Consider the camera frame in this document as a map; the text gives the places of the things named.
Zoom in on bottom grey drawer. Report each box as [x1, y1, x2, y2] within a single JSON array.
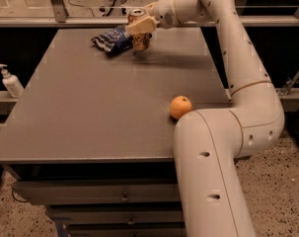
[[68, 222, 187, 237]]

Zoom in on black cable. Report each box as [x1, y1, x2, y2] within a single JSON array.
[[60, 0, 96, 18]]

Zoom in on metal railing frame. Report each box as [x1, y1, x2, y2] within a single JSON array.
[[0, 0, 299, 28]]

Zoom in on top grey drawer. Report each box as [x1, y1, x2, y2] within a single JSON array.
[[13, 180, 180, 205]]

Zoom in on orange fruit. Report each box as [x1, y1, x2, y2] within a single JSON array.
[[169, 96, 192, 119]]

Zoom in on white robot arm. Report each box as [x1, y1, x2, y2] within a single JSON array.
[[126, 0, 284, 237]]

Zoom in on grey drawer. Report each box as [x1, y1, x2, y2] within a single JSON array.
[[68, 222, 187, 237], [13, 180, 180, 205], [46, 202, 184, 224]]

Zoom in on blue chip bag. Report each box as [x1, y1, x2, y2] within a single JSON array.
[[91, 26, 132, 54]]

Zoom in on grey drawer cabinet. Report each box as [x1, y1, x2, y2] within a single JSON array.
[[0, 28, 232, 237]]

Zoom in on white pump bottle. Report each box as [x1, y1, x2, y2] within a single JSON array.
[[0, 64, 24, 98]]

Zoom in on orange soda can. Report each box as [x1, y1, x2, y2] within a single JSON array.
[[128, 8, 151, 51]]

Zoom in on middle grey drawer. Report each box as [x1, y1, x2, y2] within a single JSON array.
[[46, 202, 184, 224]]

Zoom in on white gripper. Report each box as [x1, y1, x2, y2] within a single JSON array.
[[125, 0, 179, 36]]

